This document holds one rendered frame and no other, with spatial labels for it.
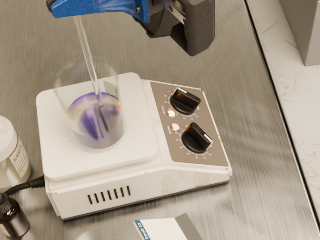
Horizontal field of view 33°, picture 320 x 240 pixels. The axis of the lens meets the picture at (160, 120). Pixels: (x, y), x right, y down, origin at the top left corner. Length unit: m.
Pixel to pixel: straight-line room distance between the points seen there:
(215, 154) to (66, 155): 0.16
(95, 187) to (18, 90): 0.24
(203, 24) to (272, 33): 0.38
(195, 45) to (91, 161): 0.19
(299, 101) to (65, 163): 0.31
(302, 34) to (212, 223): 0.29
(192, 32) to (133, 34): 0.39
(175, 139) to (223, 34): 0.24
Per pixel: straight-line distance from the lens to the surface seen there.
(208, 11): 0.42
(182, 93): 0.63
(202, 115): 0.65
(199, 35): 0.43
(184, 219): 0.61
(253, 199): 0.63
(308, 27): 0.72
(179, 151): 0.59
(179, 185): 0.60
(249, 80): 0.73
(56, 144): 0.58
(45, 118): 0.61
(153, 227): 0.58
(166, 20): 0.51
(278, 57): 0.76
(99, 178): 0.57
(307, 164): 0.66
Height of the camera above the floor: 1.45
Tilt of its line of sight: 52 degrees down
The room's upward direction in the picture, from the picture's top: 7 degrees counter-clockwise
